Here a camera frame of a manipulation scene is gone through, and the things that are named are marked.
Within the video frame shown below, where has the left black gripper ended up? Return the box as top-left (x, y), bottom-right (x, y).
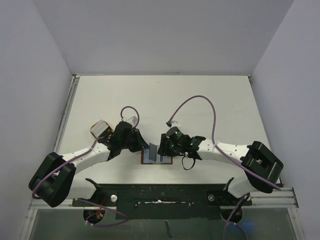
top-left (120, 128), bottom-right (150, 153)

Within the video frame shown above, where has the brown leather card holder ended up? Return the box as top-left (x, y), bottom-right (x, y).
top-left (140, 149), bottom-right (173, 165)

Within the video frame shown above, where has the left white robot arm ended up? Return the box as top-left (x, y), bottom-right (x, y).
top-left (28, 120), bottom-right (149, 208)

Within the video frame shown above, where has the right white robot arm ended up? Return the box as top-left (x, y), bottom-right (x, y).
top-left (157, 126), bottom-right (284, 205)

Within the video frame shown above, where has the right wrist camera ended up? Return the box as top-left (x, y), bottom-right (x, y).
top-left (166, 120), bottom-right (182, 128)

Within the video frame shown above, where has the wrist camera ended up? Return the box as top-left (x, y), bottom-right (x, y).
top-left (166, 120), bottom-right (182, 128)
top-left (122, 116), bottom-right (139, 128)

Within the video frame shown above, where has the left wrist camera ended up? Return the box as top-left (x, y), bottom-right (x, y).
top-left (122, 116), bottom-right (139, 128)

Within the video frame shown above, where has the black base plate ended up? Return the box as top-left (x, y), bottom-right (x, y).
top-left (72, 183), bottom-right (253, 223)

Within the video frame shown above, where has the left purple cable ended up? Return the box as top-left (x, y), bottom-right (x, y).
top-left (31, 106), bottom-right (141, 227)

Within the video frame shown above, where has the aluminium frame rail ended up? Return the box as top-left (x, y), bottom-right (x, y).
top-left (250, 187), bottom-right (299, 208)

